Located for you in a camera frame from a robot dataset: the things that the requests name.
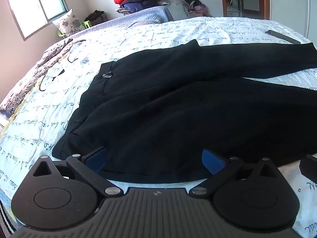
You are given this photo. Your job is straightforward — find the dark tablet on bed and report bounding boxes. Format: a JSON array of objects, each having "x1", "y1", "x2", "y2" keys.
[{"x1": 265, "y1": 30, "x2": 301, "y2": 45}]

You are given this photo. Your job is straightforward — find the white script-print quilt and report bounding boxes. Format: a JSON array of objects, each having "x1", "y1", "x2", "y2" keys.
[{"x1": 1, "y1": 17, "x2": 311, "y2": 237}]

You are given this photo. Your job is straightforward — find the black bag near stool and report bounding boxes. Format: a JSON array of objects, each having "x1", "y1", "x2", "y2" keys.
[{"x1": 85, "y1": 10, "x2": 108, "y2": 26}]

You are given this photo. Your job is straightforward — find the navy folded clothes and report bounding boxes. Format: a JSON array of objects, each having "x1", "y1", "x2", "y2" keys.
[{"x1": 120, "y1": 0, "x2": 158, "y2": 13}]

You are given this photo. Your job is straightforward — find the floral white pillow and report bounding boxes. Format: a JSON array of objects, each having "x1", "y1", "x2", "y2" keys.
[{"x1": 53, "y1": 9, "x2": 85, "y2": 37}]

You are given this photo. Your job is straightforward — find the patterned floral bedsheet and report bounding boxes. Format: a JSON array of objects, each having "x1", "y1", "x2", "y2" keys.
[{"x1": 1, "y1": 38, "x2": 84, "y2": 118}]

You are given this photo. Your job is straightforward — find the window with teal frame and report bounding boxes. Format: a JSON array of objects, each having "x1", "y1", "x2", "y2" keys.
[{"x1": 7, "y1": 0, "x2": 68, "y2": 40}]

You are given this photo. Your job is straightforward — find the grey clothes bundle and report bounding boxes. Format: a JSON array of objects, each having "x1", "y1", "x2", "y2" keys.
[{"x1": 166, "y1": 0, "x2": 190, "y2": 20}]

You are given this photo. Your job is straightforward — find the black pants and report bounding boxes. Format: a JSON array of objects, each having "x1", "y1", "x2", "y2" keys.
[{"x1": 52, "y1": 40, "x2": 316, "y2": 183}]

